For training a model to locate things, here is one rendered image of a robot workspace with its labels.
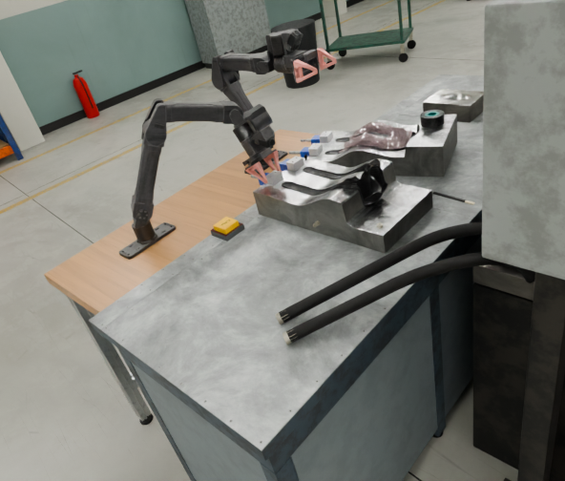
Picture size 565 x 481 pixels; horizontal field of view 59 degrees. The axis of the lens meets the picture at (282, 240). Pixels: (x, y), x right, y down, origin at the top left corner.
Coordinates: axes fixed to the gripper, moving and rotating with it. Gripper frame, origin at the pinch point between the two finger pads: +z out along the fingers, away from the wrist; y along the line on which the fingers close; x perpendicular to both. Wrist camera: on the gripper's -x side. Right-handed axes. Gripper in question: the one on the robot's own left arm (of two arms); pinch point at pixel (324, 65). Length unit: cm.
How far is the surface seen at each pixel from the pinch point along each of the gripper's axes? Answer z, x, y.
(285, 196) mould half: 1.1, 31.1, -29.0
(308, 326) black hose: 41, 35, -67
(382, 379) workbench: 50, 61, -54
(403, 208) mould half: 36, 33, -18
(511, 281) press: 69, 42, -25
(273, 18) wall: -493, 103, 480
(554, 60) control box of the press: 83, -22, -56
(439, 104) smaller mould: 10, 33, 54
